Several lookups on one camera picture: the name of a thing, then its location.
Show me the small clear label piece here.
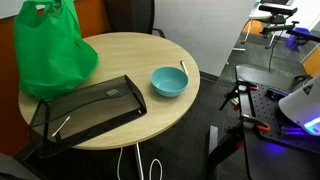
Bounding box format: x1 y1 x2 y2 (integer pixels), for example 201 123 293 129
106 88 121 97

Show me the green fabric shopping bag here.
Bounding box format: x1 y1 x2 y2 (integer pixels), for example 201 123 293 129
13 0 100 100

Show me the silver pen with black tip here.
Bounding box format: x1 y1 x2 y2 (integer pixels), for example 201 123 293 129
180 59 189 76

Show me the black robot stand frame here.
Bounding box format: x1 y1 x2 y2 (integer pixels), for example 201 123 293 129
205 79 258 180

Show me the black office chair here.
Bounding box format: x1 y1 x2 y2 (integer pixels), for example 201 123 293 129
104 0 167 39

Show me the white cable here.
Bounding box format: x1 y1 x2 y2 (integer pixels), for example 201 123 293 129
116 146 164 180

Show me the blue chair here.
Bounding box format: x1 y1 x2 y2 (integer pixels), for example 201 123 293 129
285 27 312 52

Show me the metal table leg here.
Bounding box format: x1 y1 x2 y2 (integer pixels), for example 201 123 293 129
133 143 145 180

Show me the orange handled clamp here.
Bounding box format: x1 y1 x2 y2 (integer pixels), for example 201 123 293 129
240 113 271 133
237 80 260 93

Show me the black stereo camera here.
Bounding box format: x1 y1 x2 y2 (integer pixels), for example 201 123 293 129
258 3 299 17

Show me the black mesh desk tray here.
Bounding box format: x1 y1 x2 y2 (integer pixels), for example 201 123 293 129
28 74 148 159

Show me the teal plastic bowl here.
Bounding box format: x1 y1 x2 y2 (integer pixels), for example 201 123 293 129
149 66 190 98

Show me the black camera stand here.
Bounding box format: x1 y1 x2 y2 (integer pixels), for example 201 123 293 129
260 13 301 74

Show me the orange chair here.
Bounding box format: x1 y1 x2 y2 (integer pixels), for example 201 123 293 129
241 19 265 45

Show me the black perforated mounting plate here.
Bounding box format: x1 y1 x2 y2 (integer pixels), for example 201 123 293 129
248 82 320 155

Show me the white pen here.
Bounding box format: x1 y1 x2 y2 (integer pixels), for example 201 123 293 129
51 115 71 138

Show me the orange cabinet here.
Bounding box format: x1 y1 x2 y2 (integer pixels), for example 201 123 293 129
300 45 320 78

